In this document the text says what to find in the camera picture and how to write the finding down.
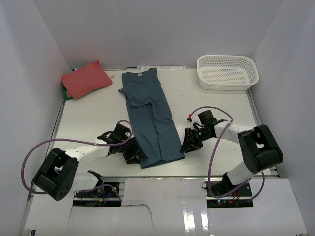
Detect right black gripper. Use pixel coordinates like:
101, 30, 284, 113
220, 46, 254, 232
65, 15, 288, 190
180, 128, 212, 153

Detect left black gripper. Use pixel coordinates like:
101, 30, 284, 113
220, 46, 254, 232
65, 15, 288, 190
118, 136, 147, 164

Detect blue t shirt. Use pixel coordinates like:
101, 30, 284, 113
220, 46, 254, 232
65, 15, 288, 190
119, 68, 185, 168

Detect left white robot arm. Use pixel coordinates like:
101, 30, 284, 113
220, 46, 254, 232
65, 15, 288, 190
33, 122, 147, 201

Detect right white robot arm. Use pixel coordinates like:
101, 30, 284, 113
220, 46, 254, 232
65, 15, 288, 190
181, 110, 284, 199

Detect white plastic laundry basket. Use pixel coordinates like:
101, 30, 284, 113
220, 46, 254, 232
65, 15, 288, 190
196, 55, 259, 91

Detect folded red t shirt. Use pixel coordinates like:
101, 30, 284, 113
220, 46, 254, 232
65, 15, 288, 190
61, 60, 113, 100

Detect folded green t shirt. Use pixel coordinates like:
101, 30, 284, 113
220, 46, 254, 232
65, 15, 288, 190
63, 86, 73, 101

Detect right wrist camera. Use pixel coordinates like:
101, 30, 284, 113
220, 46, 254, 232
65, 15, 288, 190
187, 114, 204, 130

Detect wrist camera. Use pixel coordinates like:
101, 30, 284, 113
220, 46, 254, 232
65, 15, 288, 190
111, 123, 131, 142
187, 114, 204, 130

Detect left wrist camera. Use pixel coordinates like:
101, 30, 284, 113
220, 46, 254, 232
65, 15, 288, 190
111, 123, 131, 142

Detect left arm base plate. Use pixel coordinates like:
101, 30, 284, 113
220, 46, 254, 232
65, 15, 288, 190
73, 182, 121, 207

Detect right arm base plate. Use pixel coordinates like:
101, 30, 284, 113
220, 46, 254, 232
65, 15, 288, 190
201, 181, 254, 209

